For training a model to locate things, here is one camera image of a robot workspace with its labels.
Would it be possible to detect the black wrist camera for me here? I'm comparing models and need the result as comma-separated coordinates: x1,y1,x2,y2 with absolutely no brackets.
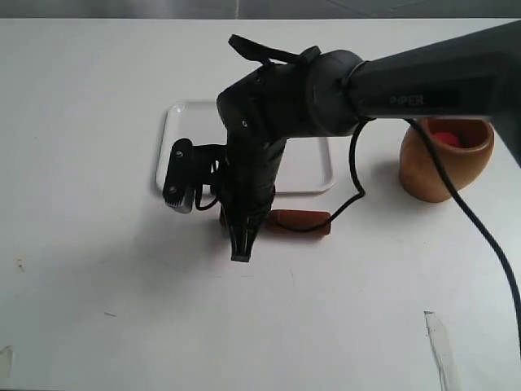
162,138,225,214

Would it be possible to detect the red object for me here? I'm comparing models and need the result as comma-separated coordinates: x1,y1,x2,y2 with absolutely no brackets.
432,132,463,148

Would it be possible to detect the brown wooden mortar bowl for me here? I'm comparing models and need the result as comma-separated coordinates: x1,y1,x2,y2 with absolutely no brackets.
399,118,495,203

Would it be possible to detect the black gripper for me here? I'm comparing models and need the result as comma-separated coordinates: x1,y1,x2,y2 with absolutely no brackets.
218,138,287,261

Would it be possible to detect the black camera cable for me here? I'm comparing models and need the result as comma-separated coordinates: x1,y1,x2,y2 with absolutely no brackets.
193,34,521,310

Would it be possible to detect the white plastic tray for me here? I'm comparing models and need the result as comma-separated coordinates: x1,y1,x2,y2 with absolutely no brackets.
155,100,335,196

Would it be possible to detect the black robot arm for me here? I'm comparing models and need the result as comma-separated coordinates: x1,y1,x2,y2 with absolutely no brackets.
217,21,520,262

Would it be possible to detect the dark brown round object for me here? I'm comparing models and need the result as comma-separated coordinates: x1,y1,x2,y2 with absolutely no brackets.
258,209,331,238

